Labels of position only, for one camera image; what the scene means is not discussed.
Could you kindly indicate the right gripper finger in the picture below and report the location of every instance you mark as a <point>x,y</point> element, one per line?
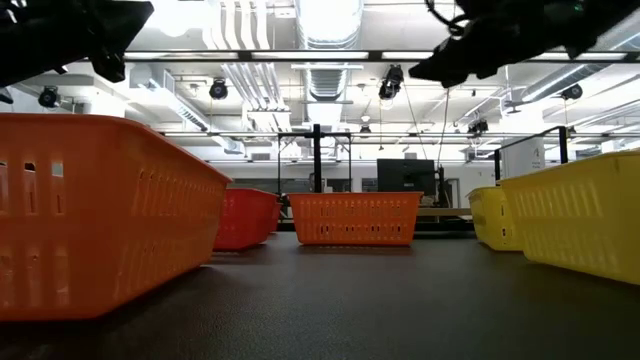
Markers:
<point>445,65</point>
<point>490,57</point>

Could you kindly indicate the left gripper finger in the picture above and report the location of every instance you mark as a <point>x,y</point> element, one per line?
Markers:
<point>125,22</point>
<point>110,65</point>

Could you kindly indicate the yellow plastic basket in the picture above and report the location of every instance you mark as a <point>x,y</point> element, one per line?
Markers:
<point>575,220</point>
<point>492,220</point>

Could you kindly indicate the orange plastic basket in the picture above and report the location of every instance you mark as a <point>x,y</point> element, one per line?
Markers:
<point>100,225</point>
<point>355,220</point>

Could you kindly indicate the red plastic basket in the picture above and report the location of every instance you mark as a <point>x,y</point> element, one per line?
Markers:
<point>245,220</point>
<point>276,217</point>

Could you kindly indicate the light wooden shelf board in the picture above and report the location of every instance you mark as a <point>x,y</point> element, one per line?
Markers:
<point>445,212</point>

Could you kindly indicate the black computer monitor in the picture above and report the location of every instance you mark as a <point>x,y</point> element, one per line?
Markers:
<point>405,177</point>

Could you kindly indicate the black table mat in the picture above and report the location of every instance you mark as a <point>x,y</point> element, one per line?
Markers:
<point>350,300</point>

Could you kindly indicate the silver ventilation duct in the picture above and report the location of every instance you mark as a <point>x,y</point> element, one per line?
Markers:
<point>327,82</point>

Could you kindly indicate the black metal table frame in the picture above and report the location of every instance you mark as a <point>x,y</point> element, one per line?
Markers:
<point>316,160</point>

